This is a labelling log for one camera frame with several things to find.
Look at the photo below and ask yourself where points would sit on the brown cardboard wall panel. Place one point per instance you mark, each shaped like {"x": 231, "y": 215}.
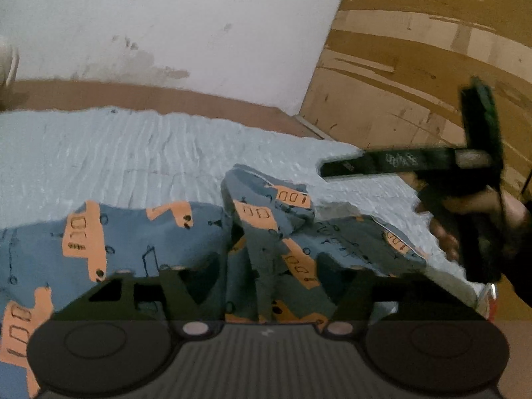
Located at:
{"x": 395, "y": 70}

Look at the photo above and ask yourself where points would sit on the cream bolster pillow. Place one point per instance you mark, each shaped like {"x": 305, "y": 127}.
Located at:
{"x": 8, "y": 64}

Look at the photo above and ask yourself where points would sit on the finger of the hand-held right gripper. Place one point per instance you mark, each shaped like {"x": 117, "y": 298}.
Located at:
{"x": 386, "y": 161}

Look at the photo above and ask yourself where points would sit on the person's right hand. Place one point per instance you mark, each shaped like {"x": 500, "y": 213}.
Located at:
{"x": 444, "y": 239}

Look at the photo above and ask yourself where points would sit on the brown mattress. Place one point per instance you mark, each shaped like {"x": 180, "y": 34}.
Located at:
{"x": 124, "y": 95}

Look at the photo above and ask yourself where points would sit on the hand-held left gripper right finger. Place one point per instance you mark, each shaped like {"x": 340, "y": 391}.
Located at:
{"x": 352, "y": 300}

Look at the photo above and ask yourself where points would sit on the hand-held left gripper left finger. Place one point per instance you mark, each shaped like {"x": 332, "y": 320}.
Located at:
{"x": 175, "y": 296}

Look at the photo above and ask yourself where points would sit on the blue pants with orange cars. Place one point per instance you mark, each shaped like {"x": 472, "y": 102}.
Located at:
{"x": 187, "y": 241}

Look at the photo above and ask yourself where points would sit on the red and white object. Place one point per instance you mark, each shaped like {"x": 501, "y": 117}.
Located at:
{"x": 488, "y": 301}

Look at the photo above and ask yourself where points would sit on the light blue textured blanket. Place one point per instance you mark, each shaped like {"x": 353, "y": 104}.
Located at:
{"x": 124, "y": 153}

